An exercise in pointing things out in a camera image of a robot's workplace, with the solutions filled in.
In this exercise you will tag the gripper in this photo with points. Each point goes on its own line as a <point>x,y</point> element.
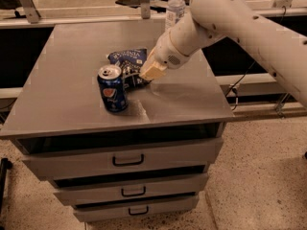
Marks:
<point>167,54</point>

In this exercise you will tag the top grey drawer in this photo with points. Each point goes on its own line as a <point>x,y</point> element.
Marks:
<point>127,159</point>

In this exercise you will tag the clear plastic water bottle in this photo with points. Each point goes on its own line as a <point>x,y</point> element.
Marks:
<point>174,12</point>

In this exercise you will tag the blue pepsi can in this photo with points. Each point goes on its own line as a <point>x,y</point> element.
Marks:
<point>112,89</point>

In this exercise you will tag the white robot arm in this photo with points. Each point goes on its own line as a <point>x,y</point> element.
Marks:
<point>280,51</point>

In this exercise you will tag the grey drawer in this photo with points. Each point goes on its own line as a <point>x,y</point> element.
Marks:
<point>127,159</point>
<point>125,190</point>
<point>137,208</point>

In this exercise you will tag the black object at left edge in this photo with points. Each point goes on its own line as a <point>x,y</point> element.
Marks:
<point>5,166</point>

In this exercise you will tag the bottom grey drawer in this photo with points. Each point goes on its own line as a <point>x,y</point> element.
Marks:
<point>137,208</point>

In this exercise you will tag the grey drawer cabinet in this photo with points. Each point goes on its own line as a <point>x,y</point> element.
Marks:
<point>60,107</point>

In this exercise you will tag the blue chip bag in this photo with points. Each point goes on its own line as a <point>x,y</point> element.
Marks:
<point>130,61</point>

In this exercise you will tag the middle grey drawer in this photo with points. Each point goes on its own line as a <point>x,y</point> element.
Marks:
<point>125,190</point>

